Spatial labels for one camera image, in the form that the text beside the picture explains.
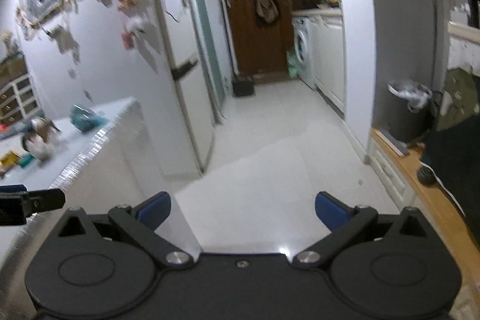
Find pink hanging tag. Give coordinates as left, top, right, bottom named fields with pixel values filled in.
left=120, top=31, right=135, bottom=50

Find dark trash bin with liner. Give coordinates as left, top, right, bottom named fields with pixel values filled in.
left=387, top=79, right=434, bottom=144

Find crushed blue Pepsi can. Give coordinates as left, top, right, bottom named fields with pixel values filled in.
left=21, top=116, right=59, bottom=160

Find brown cardboard piece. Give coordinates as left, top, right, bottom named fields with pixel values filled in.
left=31, top=116, right=61, bottom=145

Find brown wooden door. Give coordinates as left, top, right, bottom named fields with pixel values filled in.
left=228, top=0, right=293, bottom=76

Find white wall shelf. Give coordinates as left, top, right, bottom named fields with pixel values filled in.
left=447, top=0, right=479, bottom=76

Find white kitchen cabinets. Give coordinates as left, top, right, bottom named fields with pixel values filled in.
left=309, top=9, right=345, bottom=113

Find white refrigerator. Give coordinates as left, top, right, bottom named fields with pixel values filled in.
left=155, top=0, right=214, bottom=173

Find teal plastic wrapper bag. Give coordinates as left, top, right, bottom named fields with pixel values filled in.
left=70, top=105, right=107, bottom=134

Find white drawer cabinet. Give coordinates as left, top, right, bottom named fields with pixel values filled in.
left=0, top=74, right=42, bottom=127

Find white sheep plush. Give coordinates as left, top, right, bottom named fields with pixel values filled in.
left=126, top=15, right=146, bottom=34

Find teal round lid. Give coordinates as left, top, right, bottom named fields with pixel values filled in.
left=17, top=154, right=35, bottom=169

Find white paper wrapper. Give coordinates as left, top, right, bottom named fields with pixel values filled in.
left=25, top=139, right=55, bottom=162

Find gold foil wrapper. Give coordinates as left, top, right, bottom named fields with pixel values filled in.
left=0, top=151, right=20, bottom=176

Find white washing machine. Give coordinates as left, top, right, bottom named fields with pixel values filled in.
left=292, top=16, right=316, bottom=89

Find black box on floor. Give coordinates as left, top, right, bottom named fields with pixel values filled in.
left=232, top=76, right=255, bottom=97

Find hanging brown bag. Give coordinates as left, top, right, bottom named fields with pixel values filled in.
left=256, top=0, right=280, bottom=26

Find white low wooden-top cabinet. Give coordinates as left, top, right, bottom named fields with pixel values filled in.
left=368, top=128, right=480, bottom=294

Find green plastic bag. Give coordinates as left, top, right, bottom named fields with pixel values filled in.
left=286, top=47, right=299, bottom=79

